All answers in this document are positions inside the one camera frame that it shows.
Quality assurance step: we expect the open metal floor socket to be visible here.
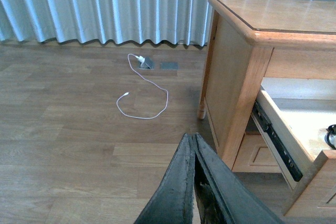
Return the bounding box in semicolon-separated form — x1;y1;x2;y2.
139;57;154;69

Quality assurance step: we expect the closed metal floor socket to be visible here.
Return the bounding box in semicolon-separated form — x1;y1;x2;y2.
160;62;179;70

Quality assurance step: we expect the white floor plug adapter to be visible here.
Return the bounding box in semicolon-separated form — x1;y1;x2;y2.
135;56;145;63

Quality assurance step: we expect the wooden drawer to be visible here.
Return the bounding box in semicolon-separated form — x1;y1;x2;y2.
251;78;335;219
232;134;281;173

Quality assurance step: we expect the white floor charging cable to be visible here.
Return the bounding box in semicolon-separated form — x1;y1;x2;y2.
116;53;169;120

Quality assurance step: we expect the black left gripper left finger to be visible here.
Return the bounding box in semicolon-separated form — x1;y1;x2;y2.
135;134;195;223

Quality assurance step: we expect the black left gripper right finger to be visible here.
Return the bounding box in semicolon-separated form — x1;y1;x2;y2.
193;133;283;223

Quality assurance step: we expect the black charger cable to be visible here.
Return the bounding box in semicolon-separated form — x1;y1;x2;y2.
324;123;336;149

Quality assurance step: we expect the wooden nightstand cabinet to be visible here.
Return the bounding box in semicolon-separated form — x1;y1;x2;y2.
196;0;336;218

